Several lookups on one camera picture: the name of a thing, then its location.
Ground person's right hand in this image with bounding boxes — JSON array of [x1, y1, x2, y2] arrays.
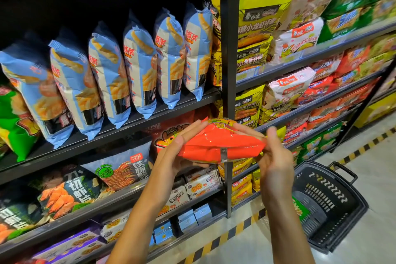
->
[[232, 123, 297, 210]]

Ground person's left hand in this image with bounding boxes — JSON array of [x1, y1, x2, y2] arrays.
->
[[147, 120, 210, 209]]

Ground row of orange chip bags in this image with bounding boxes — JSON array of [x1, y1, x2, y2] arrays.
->
[[148, 109, 214, 156]]

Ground green fries snack bag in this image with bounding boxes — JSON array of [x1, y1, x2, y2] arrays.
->
[[292, 198, 310, 221], [0, 84, 41, 163]]

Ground row of small blue boxes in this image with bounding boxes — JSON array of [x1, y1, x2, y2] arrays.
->
[[148, 204, 214, 248]]

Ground orange puffed snack bag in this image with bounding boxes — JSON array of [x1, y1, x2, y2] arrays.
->
[[178, 118, 267, 164]]

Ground noodle packets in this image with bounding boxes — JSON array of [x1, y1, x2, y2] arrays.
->
[[281, 44, 387, 147], [204, 0, 297, 88]]

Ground black metal shelf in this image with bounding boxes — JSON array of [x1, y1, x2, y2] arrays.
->
[[0, 0, 396, 264]]

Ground stack of light green bags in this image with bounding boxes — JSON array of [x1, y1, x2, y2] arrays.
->
[[318, 0, 396, 42]]

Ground black shopping basket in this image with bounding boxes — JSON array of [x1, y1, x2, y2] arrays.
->
[[291, 160, 370, 254]]

